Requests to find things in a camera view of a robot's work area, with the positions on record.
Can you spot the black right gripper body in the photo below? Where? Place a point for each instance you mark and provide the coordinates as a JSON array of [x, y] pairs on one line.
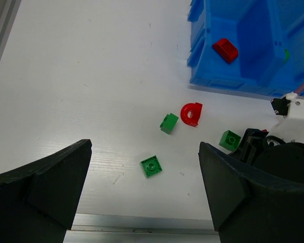
[[272, 155]]

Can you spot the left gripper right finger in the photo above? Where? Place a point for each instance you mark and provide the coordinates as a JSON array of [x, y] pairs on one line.
[[250, 205]]

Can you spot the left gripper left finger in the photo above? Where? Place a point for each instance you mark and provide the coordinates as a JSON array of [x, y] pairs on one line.
[[38, 201]]

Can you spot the green square lego brick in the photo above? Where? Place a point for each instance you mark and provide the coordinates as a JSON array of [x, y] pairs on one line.
[[287, 56]]

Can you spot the red arch lego piece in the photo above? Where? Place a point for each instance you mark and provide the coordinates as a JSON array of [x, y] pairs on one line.
[[191, 113]]

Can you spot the red rounded lego brick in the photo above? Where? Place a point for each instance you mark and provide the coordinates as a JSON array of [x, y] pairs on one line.
[[226, 50]]

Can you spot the blue two-compartment bin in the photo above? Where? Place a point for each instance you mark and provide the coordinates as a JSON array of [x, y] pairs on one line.
[[261, 31]]

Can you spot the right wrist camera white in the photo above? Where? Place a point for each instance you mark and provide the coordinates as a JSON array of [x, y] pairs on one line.
[[289, 110]]

